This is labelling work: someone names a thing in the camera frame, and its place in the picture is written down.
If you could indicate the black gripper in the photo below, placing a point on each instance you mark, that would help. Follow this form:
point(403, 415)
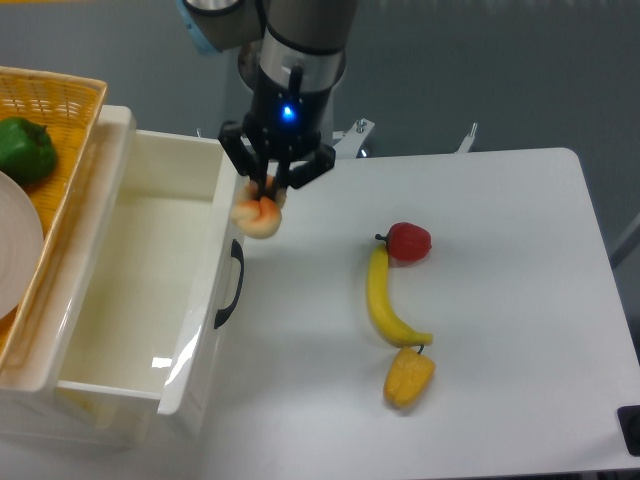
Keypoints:
point(284, 127)

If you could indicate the round bread roll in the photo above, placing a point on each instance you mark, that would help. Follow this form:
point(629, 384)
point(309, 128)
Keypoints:
point(258, 217)

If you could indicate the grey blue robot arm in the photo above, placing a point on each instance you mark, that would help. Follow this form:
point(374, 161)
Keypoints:
point(303, 42)

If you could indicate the open white upper drawer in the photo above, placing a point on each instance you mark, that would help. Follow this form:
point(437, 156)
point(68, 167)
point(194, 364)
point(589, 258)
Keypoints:
point(146, 327)

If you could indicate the white drawer cabinet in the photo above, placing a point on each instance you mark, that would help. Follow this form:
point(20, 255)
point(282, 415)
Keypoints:
point(35, 400)

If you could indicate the red bell pepper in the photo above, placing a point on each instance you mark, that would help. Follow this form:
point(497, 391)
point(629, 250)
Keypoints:
point(406, 242)

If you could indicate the yellow banana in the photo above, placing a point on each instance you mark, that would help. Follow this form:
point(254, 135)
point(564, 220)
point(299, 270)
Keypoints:
point(390, 326)

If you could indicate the yellow woven basket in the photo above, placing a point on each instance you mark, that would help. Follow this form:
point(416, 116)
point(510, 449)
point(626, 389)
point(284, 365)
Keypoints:
point(46, 122)

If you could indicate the green bell pepper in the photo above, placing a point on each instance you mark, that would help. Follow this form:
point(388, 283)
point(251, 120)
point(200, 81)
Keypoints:
point(28, 155)

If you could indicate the yellow bell pepper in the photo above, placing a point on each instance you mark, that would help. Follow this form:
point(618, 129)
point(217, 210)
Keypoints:
point(408, 377)

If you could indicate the white plate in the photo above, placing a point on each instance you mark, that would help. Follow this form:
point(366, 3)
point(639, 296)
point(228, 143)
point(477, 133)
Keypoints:
point(21, 243)

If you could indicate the black object at table edge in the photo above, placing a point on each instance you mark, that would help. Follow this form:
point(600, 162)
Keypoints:
point(629, 420)

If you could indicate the black drawer handle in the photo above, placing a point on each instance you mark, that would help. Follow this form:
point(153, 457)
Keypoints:
point(234, 290)

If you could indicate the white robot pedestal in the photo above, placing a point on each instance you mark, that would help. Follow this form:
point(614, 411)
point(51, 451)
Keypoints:
point(348, 143)

